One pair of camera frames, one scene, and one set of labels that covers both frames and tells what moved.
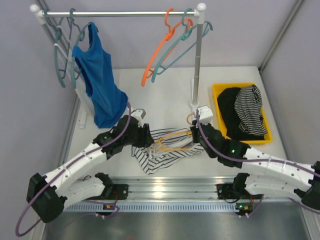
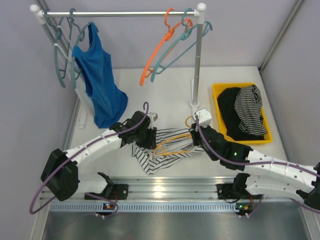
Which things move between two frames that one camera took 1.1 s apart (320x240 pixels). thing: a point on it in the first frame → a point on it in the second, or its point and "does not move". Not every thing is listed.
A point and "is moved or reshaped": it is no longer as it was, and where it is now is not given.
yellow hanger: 165,149 is moved or reshaped
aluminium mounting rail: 177,189 does not move
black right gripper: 195,129 does not move
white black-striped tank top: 169,146 does not move
